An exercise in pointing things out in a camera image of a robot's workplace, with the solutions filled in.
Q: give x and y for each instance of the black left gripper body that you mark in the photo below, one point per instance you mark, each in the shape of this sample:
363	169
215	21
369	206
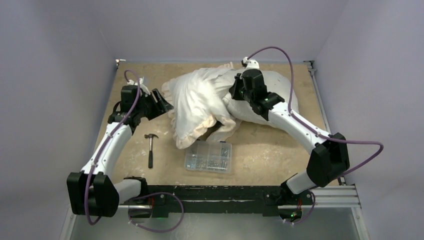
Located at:
142	107

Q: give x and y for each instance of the dark green cream-frilled pillowcase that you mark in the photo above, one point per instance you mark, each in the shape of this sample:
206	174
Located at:
198	105

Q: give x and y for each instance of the clear plastic screw organizer box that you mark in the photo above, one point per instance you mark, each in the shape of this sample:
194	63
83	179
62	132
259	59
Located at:
204	156

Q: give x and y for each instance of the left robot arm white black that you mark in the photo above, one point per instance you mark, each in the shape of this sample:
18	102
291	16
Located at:
91	191

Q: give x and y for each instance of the black handled claw hammer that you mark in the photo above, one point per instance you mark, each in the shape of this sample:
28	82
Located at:
150	136

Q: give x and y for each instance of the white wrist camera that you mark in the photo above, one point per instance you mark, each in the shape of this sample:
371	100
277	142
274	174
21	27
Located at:
250	63
143	87

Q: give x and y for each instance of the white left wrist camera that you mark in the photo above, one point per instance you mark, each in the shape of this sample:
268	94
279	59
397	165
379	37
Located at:
143	87

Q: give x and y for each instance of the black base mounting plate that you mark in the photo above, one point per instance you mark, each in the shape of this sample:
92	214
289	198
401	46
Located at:
208	199

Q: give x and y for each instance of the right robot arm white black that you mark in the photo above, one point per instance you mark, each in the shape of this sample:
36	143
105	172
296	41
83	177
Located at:
328	154

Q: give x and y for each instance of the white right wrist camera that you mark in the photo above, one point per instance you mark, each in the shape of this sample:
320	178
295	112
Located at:
250	63

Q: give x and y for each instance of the white pillow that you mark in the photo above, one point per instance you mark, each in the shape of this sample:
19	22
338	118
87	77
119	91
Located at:
279	90

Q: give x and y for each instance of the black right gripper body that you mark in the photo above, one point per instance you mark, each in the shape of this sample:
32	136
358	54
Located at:
237	88

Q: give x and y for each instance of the aluminium frame rail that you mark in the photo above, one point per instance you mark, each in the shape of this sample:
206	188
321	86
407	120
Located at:
335	215

